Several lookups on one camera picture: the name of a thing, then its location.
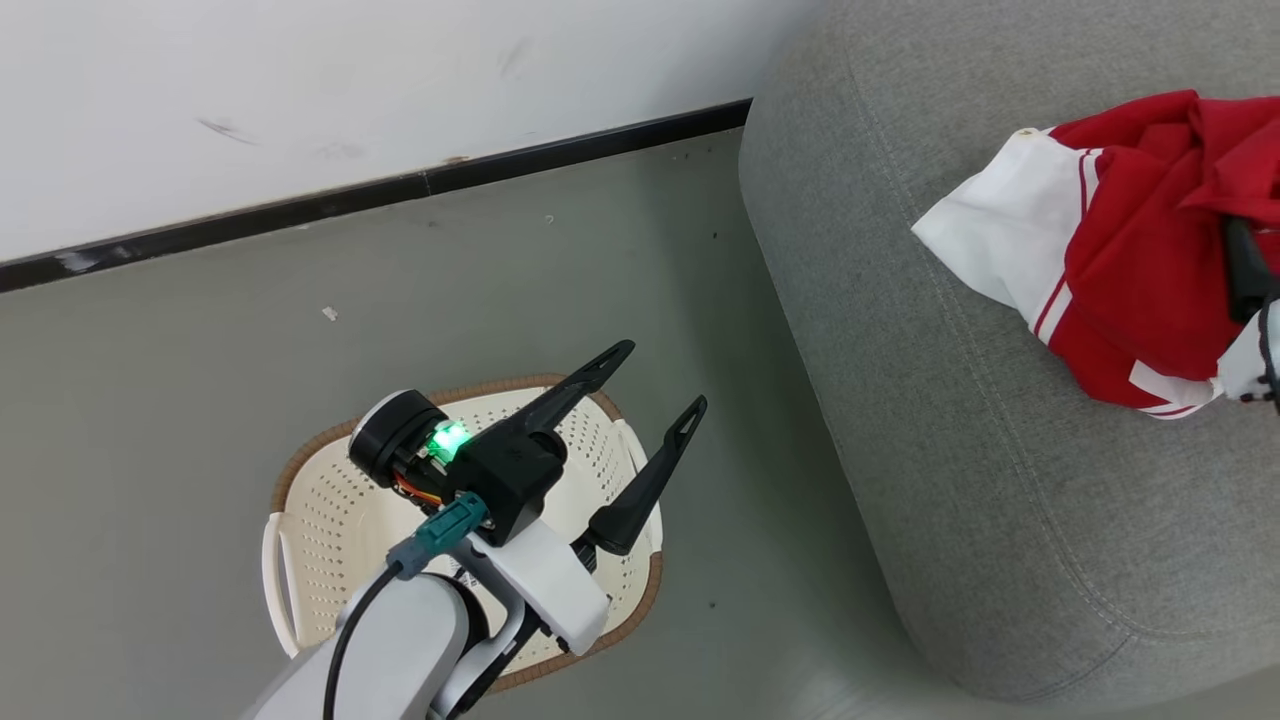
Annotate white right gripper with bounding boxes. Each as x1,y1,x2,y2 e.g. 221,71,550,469
1224,214,1280,397

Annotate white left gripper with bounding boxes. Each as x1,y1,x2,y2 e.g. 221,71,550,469
348,340,709,657

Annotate red and white jersey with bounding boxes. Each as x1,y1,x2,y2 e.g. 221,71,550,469
912,90,1280,421

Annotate grey fabric sofa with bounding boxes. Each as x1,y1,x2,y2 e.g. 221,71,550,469
738,0,1280,704

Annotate cream perforated laundry basket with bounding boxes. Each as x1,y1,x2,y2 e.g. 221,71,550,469
262,374,665,696

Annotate thin black right gripper cable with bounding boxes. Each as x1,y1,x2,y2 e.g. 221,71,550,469
1258,296,1280,409

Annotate left arm black cable teal plug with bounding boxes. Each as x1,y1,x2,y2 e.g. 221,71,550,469
322,492,491,720

